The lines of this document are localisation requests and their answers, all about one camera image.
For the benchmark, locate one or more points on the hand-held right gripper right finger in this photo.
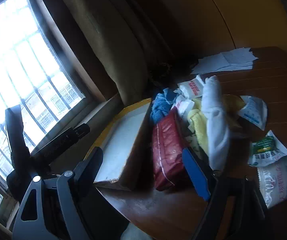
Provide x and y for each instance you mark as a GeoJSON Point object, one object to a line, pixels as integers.
{"type": "Point", "coordinates": [196, 177]}

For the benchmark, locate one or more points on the window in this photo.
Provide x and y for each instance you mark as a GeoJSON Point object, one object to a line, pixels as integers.
{"type": "Point", "coordinates": [21, 55]}

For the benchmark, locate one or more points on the beige curtain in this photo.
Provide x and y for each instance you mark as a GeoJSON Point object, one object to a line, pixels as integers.
{"type": "Point", "coordinates": [108, 42]}

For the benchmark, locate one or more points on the yellow cardboard box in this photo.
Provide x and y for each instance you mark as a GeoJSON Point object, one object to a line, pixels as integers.
{"type": "Point", "coordinates": [123, 140]}

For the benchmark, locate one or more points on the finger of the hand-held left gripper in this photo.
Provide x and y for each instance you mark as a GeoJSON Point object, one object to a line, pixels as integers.
{"type": "Point", "coordinates": [81, 130]}

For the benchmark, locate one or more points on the white towel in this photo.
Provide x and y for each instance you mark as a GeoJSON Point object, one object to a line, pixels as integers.
{"type": "Point", "coordinates": [216, 120]}

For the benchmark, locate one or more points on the white packet blue print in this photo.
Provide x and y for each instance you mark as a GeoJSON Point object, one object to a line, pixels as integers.
{"type": "Point", "coordinates": [253, 112]}

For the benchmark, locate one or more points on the green white packet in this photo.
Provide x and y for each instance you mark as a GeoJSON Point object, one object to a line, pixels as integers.
{"type": "Point", "coordinates": [266, 147]}

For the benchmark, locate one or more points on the white dotted packet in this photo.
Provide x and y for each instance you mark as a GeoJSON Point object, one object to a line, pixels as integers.
{"type": "Point", "coordinates": [278, 180]}

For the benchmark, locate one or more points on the light blue towel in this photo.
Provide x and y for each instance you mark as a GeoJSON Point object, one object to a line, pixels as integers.
{"type": "Point", "coordinates": [169, 95]}

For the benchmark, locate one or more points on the pile of white paper sheets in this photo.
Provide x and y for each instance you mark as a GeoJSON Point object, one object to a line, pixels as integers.
{"type": "Point", "coordinates": [223, 60]}

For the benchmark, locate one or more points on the yellow packet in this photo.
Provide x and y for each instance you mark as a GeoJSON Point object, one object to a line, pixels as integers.
{"type": "Point", "coordinates": [233, 105]}

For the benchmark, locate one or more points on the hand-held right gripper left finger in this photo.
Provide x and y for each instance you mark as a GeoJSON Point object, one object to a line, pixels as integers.
{"type": "Point", "coordinates": [93, 165]}

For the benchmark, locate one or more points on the yellow wooden cabinet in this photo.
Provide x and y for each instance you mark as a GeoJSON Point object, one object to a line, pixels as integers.
{"type": "Point", "coordinates": [221, 10]}

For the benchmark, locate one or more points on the white packet red label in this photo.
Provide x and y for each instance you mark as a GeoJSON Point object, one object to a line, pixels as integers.
{"type": "Point", "coordinates": [193, 87]}
{"type": "Point", "coordinates": [184, 107]}

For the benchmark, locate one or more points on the yellow towel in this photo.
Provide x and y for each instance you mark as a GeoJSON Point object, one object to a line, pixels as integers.
{"type": "Point", "coordinates": [199, 125]}

